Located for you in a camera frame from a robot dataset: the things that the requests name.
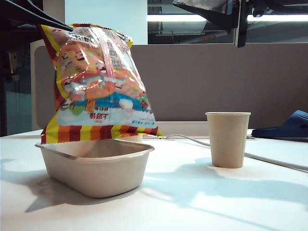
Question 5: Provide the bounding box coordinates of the beige paper cup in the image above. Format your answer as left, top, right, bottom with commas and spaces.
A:
122, 134, 143, 143
205, 112, 252, 169

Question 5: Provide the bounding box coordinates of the grey desk divider panel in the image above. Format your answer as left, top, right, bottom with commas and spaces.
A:
34, 43, 308, 130

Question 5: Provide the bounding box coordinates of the white cable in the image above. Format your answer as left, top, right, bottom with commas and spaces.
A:
157, 134, 308, 173

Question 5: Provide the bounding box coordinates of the prawn crackers snack bag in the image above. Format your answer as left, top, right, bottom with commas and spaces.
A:
38, 23, 167, 145

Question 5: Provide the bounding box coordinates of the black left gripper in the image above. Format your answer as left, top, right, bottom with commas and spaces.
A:
0, 0, 74, 82

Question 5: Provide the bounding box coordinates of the beige round column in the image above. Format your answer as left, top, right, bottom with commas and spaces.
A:
30, 0, 66, 130

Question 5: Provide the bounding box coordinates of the beige paper pulp box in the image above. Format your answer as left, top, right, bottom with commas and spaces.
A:
34, 138, 155, 199

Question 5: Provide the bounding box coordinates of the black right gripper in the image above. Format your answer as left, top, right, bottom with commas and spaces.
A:
172, 0, 271, 48

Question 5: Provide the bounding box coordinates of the dark glass partition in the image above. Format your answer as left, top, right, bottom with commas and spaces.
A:
0, 79, 31, 138

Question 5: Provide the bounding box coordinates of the dark blue slipper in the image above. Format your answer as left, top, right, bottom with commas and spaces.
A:
251, 110, 308, 142

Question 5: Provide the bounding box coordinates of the fluorescent ceiling light strip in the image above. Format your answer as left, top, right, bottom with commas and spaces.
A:
147, 14, 308, 22

